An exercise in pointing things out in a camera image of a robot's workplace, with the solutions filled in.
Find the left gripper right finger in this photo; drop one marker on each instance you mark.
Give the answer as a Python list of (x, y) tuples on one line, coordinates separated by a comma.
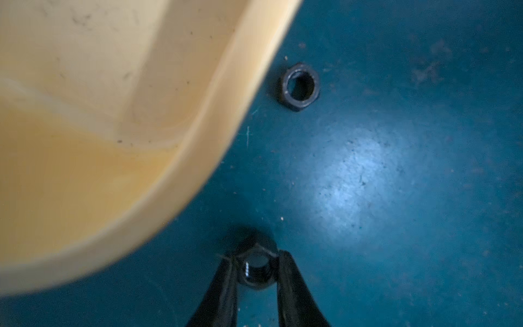
[(296, 306)]

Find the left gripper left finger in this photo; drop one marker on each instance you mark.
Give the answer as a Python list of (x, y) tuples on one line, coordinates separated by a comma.
[(219, 306)]

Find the black nut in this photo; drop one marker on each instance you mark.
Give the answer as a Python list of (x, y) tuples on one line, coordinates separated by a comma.
[(257, 264), (299, 87)]

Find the yellow plastic storage box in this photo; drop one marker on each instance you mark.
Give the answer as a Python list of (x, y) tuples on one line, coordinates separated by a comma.
[(113, 115)]

